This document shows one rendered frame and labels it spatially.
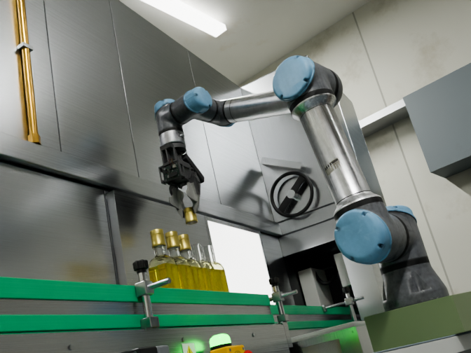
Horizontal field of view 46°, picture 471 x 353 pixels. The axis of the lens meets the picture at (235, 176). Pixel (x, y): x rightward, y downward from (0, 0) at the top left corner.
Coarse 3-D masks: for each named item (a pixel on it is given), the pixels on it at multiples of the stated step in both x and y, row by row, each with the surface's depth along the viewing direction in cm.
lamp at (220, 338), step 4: (216, 336) 113; (220, 336) 113; (224, 336) 113; (228, 336) 114; (212, 340) 113; (216, 340) 112; (220, 340) 112; (224, 340) 112; (228, 340) 113; (212, 344) 113; (216, 344) 112; (220, 344) 112; (224, 344) 112; (228, 344) 113; (212, 348) 112; (216, 348) 112
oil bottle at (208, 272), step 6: (204, 264) 152; (210, 264) 155; (204, 270) 151; (210, 270) 154; (204, 276) 151; (210, 276) 153; (210, 282) 152; (216, 282) 154; (210, 288) 150; (216, 288) 153
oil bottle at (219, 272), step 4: (212, 264) 157; (216, 264) 158; (220, 264) 160; (216, 268) 157; (220, 268) 158; (216, 272) 156; (220, 272) 158; (224, 272) 160; (216, 276) 156; (220, 276) 157; (224, 276) 159; (216, 280) 155; (220, 280) 156; (224, 280) 158; (220, 284) 155; (224, 284) 157; (220, 288) 155; (224, 288) 157
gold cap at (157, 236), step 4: (152, 232) 142; (156, 232) 142; (160, 232) 142; (152, 236) 142; (156, 236) 141; (160, 236) 141; (152, 240) 142; (156, 240) 141; (160, 240) 141; (164, 240) 142; (152, 244) 141; (156, 244) 140; (160, 244) 140; (164, 244) 141
